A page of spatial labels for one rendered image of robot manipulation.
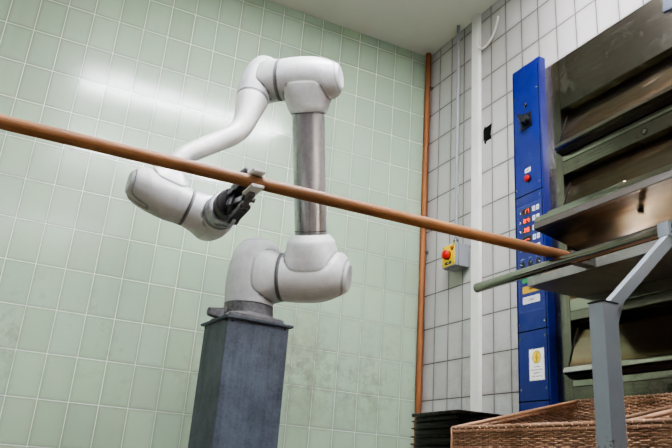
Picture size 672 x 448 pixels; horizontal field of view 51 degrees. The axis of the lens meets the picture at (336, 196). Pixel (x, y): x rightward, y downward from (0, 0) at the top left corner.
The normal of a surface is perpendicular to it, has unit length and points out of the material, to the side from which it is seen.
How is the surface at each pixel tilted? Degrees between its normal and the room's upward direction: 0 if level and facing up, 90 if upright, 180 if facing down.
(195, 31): 90
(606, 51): 90
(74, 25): 90
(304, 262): 109
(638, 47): 90
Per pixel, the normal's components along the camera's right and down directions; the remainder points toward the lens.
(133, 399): 0.44, -0.29
